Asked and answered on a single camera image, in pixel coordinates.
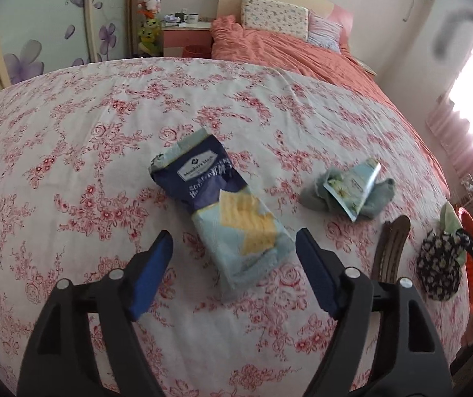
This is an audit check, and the coral pink duvet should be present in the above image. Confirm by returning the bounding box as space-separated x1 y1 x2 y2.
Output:
211 14 450 199

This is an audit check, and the small flower print packet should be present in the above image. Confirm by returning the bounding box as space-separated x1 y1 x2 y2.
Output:
323 158 381 222

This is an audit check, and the pink floral tablecloth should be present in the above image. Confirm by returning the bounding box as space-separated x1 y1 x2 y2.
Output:
0 57 473 397

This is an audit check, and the small red wastebasket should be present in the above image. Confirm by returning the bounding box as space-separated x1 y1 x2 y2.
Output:
182 44 212 59

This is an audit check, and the sliding wardrobe with flower decals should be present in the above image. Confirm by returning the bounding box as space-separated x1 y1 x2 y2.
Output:
0 0 138 92

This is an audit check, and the floral pillow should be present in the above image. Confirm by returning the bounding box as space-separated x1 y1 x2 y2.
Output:
240 0 309 42

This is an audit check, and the air conditioner pipe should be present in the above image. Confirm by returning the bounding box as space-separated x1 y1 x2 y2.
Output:
402 0 436 23

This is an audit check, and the green yellow plush toy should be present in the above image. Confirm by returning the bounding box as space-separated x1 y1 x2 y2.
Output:
137 19 163 55

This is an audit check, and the navy light blue cracker packet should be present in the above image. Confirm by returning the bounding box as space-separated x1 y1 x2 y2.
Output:
149 128 297 302

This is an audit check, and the striped pillow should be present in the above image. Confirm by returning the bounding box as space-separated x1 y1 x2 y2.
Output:
307 12 343 54

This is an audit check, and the grey sock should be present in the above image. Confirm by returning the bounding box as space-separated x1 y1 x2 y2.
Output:
299 167 396 220

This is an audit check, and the black floral scrunchie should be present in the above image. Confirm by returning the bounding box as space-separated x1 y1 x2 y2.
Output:
416 202 470 302

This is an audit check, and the pink sheer curtain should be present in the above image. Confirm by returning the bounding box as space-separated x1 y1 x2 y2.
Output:
424 21 473 183

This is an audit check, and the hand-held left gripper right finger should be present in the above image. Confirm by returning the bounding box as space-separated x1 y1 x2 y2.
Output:
296 228 454 397

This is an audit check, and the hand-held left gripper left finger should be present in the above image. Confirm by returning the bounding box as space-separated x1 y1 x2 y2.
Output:
17 230 174 397

